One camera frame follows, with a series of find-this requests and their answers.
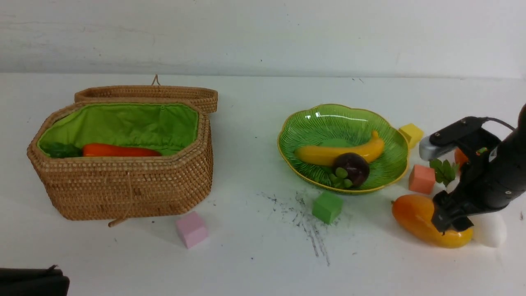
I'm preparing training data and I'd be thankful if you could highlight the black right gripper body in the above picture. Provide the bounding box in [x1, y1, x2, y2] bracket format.
[454, 132, 526, 216]

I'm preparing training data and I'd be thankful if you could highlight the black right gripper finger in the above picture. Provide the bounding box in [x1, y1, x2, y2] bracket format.
[451, 214, 474, 232]
[431, 191, 457, 233]

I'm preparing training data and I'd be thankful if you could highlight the orange yellow toy mango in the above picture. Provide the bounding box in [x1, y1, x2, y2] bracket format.
[391, 194, 473, 249]

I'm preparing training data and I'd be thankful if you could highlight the white toy radish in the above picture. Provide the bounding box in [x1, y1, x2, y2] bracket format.
[429, 159, 507, 248]

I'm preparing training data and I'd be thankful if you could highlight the orange toy persimmon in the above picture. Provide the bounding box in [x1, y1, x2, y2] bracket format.
[454, 148, 468, 168]

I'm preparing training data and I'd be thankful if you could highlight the dark purple toy mangosteen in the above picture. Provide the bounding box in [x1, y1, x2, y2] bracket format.
[329, 153, 370, 190]

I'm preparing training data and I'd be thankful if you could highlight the yellow toy banana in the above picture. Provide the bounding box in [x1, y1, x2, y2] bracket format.
[294, 130, 385, 167]

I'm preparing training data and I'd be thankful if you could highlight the orange toy carrot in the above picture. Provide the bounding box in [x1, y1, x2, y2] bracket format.
[41, 142, 162, 159]

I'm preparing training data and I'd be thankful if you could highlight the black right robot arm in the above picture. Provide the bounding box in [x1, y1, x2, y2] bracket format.
[419, 108, 526, 233]

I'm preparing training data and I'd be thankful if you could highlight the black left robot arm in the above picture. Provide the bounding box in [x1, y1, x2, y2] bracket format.
[0, 265, 70, 296]

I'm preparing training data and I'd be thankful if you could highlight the salmon foam cube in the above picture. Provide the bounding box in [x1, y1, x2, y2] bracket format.
[408, 164, 436, 195]

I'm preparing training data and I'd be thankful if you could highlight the yellow foam cube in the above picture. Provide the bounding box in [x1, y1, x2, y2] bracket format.
[398, 123, 424, 149]

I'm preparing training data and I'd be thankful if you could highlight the green foam cube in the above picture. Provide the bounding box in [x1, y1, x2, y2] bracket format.
[311, 192, 344, 225]

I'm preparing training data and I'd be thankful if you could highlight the green glass leaf plate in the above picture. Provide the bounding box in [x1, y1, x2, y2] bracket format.
[277, 104, 410, 194]

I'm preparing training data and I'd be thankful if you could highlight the pink foam cube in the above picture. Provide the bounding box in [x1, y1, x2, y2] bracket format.
[176, 211, 209, 249]

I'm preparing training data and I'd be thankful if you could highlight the woven rattan basket lid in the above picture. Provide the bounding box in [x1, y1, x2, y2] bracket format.
[74, 75, 219, 114]

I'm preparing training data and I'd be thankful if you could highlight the woven rattan basket green lining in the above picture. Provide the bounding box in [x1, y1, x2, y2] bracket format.
[27, 101, 214, 228]

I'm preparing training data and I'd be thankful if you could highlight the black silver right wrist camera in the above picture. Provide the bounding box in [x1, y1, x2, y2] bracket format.
[418, 116, 491, 161]

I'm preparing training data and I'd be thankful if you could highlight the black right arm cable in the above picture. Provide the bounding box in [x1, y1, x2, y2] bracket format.
[483, 117, 516, 131]

